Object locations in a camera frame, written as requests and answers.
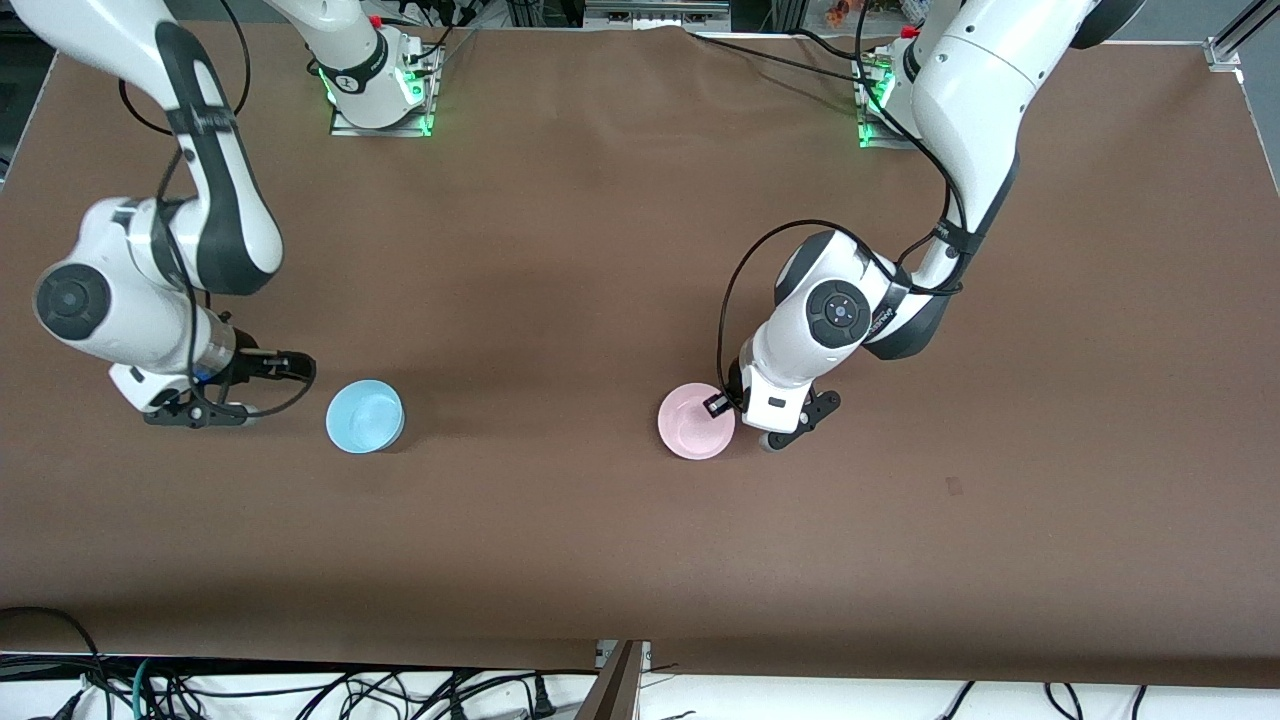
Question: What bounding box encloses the grey power strip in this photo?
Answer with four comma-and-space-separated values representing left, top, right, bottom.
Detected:
585, 0, 731, 31

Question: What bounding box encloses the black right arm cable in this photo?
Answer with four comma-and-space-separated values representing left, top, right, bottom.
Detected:
118, 0, 316, 421

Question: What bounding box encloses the aluminium table corner bracket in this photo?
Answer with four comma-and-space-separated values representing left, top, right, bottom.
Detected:
1205, 0, 1280, 73

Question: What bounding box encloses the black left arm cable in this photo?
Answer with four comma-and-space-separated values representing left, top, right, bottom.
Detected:
716, 0, 969, 406

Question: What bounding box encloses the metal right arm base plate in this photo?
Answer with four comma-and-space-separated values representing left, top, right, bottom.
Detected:
330, 45, 439, 138

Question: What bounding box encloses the black cable across table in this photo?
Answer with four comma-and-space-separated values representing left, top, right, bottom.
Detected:
684, 28, 886, 86

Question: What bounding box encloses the aluminium profile post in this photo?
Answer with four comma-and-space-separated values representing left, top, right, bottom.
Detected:
575, 640, 653, 720

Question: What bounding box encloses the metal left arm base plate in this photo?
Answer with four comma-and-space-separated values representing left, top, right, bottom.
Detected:
857, 55, 923, 152

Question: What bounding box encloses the pink bowl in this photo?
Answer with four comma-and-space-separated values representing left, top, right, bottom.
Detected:
657, 383, 737, 461

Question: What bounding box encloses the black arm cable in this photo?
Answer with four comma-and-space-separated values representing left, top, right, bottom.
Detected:
716, 0, 969, 406
118, 0, 316, 421

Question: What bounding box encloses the blue bowl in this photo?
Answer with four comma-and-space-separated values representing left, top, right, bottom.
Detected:
325, 379, 406, 455

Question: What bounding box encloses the tangled black cable bundle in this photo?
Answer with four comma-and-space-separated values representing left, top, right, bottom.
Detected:
150, 665, 531, 720

